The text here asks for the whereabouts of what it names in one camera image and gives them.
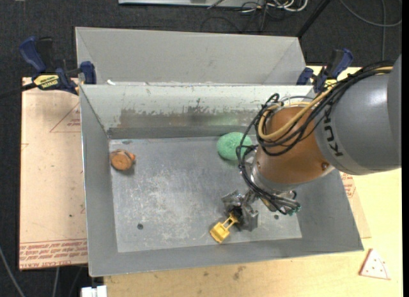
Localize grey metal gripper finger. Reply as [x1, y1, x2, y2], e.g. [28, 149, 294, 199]
[242, 207, 261, 233]
[221, 190, 245, 213]

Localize yellow and black toy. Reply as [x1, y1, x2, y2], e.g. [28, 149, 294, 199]
[209, 209, 241, 244]

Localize green round sponge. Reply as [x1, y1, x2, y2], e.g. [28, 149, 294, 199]
[216, 132, 258, 162]

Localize grey metal bin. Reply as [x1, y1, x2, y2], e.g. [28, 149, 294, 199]
[75, 26, 365, 278]

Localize orange round toy food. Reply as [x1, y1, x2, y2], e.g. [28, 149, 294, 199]
[109, 149, 136, 172]

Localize pink triangular sanding pad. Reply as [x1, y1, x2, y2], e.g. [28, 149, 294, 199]
[358, 248, 392, 280]

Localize brown cardboard board red print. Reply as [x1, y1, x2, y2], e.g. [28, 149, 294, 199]
[19, 77, 373, 271]

